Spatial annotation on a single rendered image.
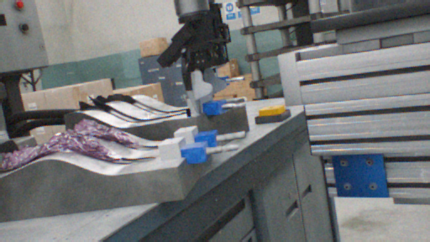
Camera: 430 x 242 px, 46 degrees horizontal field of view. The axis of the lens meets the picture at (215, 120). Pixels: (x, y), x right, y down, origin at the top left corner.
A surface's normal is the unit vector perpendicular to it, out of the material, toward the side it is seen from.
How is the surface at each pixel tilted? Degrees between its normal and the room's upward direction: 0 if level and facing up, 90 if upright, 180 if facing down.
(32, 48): 90
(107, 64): 90
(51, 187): 90
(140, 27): 90
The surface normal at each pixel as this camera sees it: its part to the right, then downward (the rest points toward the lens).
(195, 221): 0.88, -0.09
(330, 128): -0.53, 0.21
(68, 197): -0.16, 0.17
